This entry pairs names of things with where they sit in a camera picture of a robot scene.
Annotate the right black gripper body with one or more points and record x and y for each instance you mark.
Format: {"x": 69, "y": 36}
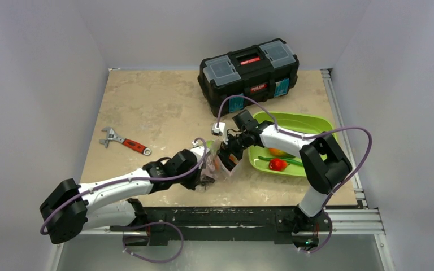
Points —
{"x": 230, "y": 152}

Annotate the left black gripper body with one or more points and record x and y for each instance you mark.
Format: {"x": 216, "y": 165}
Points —
{"x": 190, "y": 179}

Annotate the clear zip top bag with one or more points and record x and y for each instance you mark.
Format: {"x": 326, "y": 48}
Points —
{"x": 214, "y": 164}

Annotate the green orange fake mango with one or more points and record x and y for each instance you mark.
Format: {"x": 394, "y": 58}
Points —
{"x": 279, "y": 153}

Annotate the green fake bean pod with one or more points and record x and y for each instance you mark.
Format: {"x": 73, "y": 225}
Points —
{"x": 288, "y": 160}

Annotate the orange fake fruit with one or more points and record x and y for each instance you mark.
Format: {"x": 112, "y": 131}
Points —
{"x": 233, "y": 159}

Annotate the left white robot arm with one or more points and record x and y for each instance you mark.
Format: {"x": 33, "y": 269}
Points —
{"x": 72, "y": 207}

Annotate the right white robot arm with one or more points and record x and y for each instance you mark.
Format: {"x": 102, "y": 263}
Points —
{"x": 322, "y": 158}

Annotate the green plastic tray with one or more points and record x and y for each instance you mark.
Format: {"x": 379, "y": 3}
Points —
{"x": 299, "y": 123}

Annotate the black plastic toolbox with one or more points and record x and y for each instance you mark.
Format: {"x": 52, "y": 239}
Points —
{"x": 259, "y": 72}

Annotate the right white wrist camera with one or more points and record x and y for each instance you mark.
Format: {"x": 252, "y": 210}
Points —
{"x": 219, "y": 129}

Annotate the red handled adjustable wrench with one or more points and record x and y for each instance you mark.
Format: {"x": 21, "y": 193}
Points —
{"x": 112, "y": 136}

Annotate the black metal base frame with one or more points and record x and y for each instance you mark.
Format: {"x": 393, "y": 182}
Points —
{"x": 277, "y": 224}

